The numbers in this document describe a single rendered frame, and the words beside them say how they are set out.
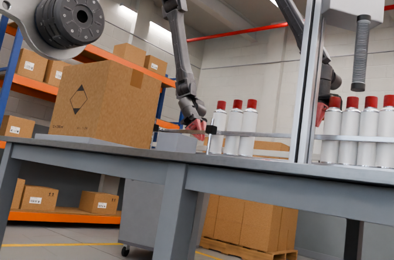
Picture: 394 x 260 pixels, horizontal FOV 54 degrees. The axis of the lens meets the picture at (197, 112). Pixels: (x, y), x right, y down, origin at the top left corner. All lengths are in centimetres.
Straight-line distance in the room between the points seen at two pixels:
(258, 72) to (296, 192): 618
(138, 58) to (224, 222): 254
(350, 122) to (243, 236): 370
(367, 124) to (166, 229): 62
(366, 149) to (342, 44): 527
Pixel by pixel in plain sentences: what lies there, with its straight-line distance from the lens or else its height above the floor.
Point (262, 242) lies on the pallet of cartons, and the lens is 466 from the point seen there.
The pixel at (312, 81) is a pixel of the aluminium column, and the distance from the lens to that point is 110.
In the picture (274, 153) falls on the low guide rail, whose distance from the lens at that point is 133.
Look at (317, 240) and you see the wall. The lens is 595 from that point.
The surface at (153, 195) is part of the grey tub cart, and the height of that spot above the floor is 60.
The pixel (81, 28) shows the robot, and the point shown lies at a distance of 104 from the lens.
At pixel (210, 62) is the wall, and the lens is 766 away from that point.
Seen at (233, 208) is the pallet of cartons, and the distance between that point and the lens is 483.
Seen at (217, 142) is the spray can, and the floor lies 93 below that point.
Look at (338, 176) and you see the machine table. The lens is 69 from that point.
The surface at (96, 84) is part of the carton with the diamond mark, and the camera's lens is 134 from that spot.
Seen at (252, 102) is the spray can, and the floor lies 107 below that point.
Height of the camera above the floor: 76
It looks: 10 degrees up
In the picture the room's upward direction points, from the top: 9 degrees clockwise
